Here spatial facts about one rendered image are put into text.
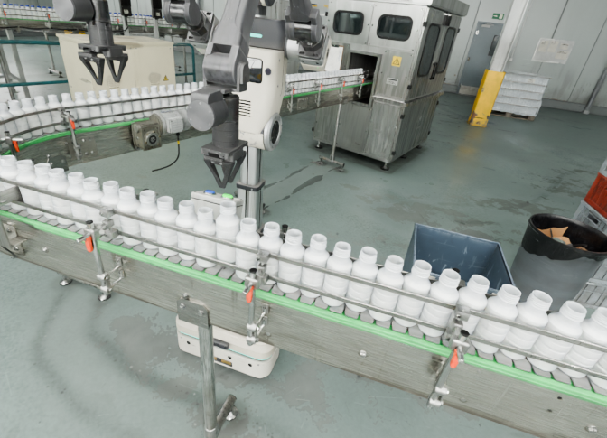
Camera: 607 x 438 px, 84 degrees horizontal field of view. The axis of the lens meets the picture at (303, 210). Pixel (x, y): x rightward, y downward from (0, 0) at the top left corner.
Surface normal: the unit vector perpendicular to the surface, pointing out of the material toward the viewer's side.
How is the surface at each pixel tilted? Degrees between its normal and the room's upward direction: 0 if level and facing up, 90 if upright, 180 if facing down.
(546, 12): 90
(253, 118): 90
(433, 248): 90
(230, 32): 54
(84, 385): 0
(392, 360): 90
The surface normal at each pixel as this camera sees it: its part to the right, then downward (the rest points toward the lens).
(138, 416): 0.11, -0.87
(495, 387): -0.30, 0.44
